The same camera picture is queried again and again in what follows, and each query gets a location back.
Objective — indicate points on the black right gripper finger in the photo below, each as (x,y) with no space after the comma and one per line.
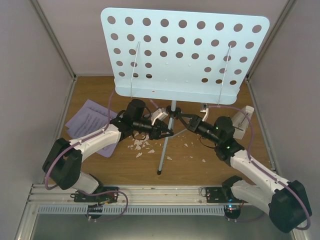
(192,116)
(186,121)

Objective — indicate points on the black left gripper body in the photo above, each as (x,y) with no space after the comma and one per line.
(153,134)

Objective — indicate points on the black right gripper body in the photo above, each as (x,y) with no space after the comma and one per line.
(195,124)

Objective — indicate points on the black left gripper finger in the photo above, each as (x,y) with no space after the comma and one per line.
(164,134)
(163,127)

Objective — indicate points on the white metronome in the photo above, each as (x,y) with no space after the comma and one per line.
(240,121)

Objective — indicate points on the light blue music stand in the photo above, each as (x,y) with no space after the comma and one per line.
(181,55)

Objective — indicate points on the white sheet music pages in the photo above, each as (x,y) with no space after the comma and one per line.
(88,125)

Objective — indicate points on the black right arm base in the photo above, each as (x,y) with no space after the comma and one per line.
(214,194)

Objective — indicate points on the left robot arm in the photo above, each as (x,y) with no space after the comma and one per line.
(64,162)

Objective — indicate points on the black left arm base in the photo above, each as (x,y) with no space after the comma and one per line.
(109,198)

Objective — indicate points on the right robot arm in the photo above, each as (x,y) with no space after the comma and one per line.
(285,202)

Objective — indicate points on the white debris pile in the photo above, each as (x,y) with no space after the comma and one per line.
(184,146)

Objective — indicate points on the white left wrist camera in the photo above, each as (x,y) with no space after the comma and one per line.
(159,114)

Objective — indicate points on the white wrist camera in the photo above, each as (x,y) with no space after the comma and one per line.
(205,109)
(159,114)

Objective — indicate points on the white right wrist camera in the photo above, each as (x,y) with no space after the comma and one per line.
(205,109)

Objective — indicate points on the slotted grey cable duct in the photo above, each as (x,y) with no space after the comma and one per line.
(194,210)

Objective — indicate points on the aluminium front rail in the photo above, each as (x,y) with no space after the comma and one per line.
(137,195)

